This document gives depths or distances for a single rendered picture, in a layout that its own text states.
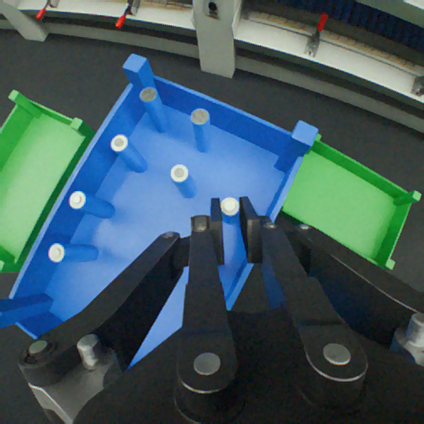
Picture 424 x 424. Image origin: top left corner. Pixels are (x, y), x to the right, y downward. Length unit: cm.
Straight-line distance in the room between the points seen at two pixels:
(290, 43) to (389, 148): 39
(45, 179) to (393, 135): 89
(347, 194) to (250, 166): 43
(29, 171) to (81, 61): 47
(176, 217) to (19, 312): 19
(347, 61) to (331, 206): 34
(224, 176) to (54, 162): 40
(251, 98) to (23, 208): 62
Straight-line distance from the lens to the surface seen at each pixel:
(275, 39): 66
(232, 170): 28
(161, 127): 30
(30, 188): 60
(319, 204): 65
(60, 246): 25
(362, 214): 69
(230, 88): 75
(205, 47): 72
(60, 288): 33
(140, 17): 76
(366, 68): 68
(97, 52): 95
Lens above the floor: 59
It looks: 81 degrees down
